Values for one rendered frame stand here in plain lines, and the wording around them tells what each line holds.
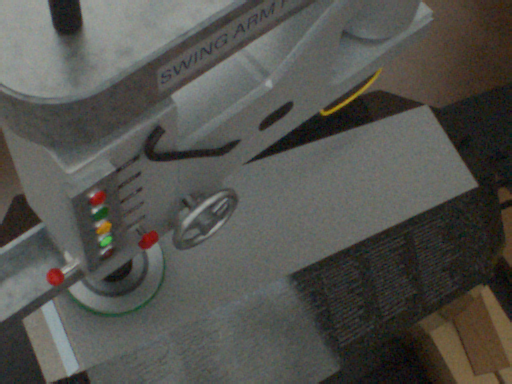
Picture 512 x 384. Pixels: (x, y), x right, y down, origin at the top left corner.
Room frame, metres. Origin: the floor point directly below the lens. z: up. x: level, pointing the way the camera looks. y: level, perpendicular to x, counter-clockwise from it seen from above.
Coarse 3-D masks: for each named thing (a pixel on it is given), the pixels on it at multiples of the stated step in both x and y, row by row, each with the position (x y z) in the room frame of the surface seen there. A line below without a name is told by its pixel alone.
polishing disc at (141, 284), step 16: (64, 256) 0.72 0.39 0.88; (144, 256) 0.75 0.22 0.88; (160, 256) 0.75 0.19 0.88; (144, 272) 0.71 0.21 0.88; (160, 272) 0.72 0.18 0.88; (80, 288) 0.65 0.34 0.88; (96, 288) 0.66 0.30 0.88; (112, 288) 0.66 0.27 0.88; (128, 288) 0.67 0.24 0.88; (144, 288) 0.68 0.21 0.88; (96, 304) 0.62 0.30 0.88; (112, 304) 0.63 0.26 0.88; (128, 304) 0.63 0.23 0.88
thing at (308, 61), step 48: (336, 0) 0.99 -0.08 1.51; (288, 48) 0.92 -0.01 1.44; (336, 48) 0.99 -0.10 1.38; (384, 48) 1.12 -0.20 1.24; (192, 96) 0.83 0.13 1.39; (240, 96) 0.85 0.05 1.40; (288, 96) 0.91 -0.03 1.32; (336, 96) 1.02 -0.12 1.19; (192, 144) 0.75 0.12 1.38; (240, 144) 0.83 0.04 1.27; (192, 192) 0.75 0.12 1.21
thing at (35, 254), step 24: (24, 240) 0.64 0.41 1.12; (48, 240) 0.67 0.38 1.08; (0, 264) 0.60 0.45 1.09; (24, 264) 0.61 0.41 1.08; (48, 264) 0.62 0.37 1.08; (0, 288) 0.56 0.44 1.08; (24, 288) 0.56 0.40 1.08; (48, 288) 0.56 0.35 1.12; (0, 312) 0.51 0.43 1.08; (24, 312) 0.51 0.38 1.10
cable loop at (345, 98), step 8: (376, 72) 1.26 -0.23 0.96; (368, 80) 1.25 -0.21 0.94; (352, 88) 1.23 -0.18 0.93; (360, 88) 1.23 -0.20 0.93; (344, 96) 1.20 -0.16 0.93; (352, 96) 1.21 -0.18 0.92; (336, 104) 1.18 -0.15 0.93; (344, 104) 1.19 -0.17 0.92; (320, 112) 1.13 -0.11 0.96; (328, 112) 1.15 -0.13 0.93
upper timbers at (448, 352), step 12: (492, 300) 1.07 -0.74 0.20; (492, 312) 1.03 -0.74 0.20; (444, 324) 0.97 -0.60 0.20; (504, 324) 1.00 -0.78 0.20; (432, 336) 0.92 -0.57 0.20; (444, 336) 0.93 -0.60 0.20; (456, 336) 0.94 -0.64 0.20; (504, 336) 0.96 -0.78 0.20; (432, 348) 0.90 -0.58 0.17; (444, 348) 0.89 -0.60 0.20; (456, 348) 0.90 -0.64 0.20; (504, 348) 0.92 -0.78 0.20; (432, 360) 0.88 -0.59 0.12; (444, 360) 0.86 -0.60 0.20; (456, 360) 0.86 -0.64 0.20; (468, 360) 0.87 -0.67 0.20; (444, 372) 0.84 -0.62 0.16; (456, 372) 0.83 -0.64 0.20; (468, 372) 0.83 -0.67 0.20; (492, 372) 0.84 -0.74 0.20; (504, 372) 0.85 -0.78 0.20
